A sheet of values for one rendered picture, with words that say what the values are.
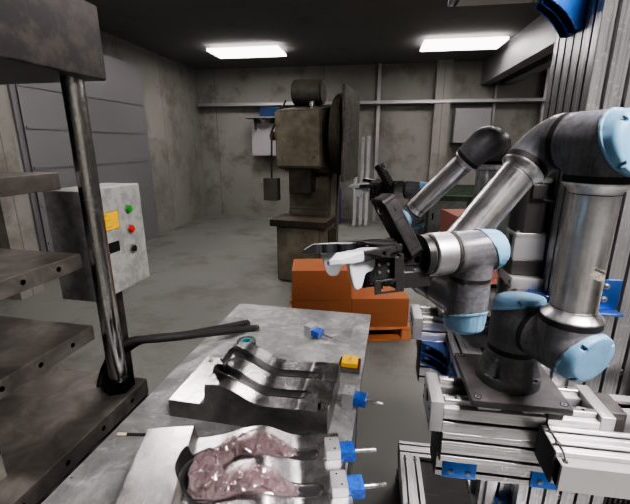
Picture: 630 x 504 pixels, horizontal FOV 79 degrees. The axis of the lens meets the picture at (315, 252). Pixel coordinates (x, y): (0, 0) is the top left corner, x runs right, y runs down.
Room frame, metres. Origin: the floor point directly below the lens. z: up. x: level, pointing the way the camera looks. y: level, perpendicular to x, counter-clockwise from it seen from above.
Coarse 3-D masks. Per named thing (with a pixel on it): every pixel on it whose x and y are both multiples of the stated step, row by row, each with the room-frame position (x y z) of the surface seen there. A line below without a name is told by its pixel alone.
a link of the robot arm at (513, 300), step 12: (504, 300) 0.85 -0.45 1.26; (516, 300) 0.84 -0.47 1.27; (528, 300) 0.83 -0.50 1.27; (540, 300) 0.83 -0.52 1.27; (492, 312) 0.88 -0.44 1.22; (504, 312) 0.85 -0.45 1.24; (516, 312) 0.83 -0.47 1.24; (528, 312) 0.81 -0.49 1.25; (492, 324) 0.88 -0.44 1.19; (504, 324) 0.84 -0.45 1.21; (516, 324) 0.81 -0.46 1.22; (492, 336) 0.87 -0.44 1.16; (504, 336) 0.84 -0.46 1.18; (516, 336) 0.80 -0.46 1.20; (504, 348) 0.84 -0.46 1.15; (516, 348) 0.82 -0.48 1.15
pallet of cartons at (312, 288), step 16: (304, 272) 2.95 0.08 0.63; (320, 272) 2.95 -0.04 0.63; (304, 288) 2.95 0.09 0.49; (320, 288) 2.95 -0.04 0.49; (336, 288) 2.96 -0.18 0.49; (352, 288) 3.23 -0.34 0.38; (368, 288) 3.23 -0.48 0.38; (384, 288) 3.23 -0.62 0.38; (304, 304) 2.94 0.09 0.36; (320, 304) 2.95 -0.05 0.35; (336, 304) 2.97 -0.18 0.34; (352, 304) 2.99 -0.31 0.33; (368, 304) 2.99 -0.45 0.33; (384, 304) 3.00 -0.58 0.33; (400, 304) 3.00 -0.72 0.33; (384, 320) 3.00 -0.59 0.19; (400, 320) 3.00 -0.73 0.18; (368, 336) 3.03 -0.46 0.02; (384, 336) 3.03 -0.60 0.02; (400, 336) 3.01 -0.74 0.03
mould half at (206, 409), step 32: (256, 352) 1.20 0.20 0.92; (192, 384) 1.11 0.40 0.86; (224, 384) 1.00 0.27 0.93; (288, 384) 1.07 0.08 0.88; (320, 384) 1.06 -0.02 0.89; (192, 416) 1.01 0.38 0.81; (224, 416) 0.99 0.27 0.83; (256, 416) 0.97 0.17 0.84; (288, 416) 0.95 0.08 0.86; (320, 416) 0.93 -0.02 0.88
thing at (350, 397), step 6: (348, 390) 1.08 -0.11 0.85; (354, 390) 1.08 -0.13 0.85; (342, 396) 1.07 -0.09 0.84; (348, 396) 1.06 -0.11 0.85; (354, 396) 1.07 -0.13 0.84; (360, 396) 1.07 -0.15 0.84; (366, 396) 1.07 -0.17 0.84; (342, 402) 1.07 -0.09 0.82; (348, 402) 1.06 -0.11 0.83; (354, 402) 1.06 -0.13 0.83; (360, 402) 1.05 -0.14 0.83; (366, 402) 1.06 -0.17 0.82; (372, 402) 1.06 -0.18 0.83; (378, 402) 1.05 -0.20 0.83; (348, 408) 1.06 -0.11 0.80
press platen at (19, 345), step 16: (0, 320) 1.21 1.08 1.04; (16, 320) 1.21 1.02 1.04; (32, 320) 1.21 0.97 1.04; (0, 336) 1.10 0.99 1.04; (16, 336) 1.10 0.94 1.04; (32, 336) 1.10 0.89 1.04; (48, 336) 1.10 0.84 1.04; (64, 336) 1.10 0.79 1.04; (80, 336) 1.12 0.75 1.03; (0, 352) 1.00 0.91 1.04; (16, 352) 1.00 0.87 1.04; (32, 352) 1.00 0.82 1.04; (48, 352) 1.00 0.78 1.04; (64, 352) 1.05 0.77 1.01; (0, 368) 0.92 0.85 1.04; (16, 368) 0.92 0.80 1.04; (32, 368) 0.95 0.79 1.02; (0, 384) 0.86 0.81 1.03; (16, 384) 0.90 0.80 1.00
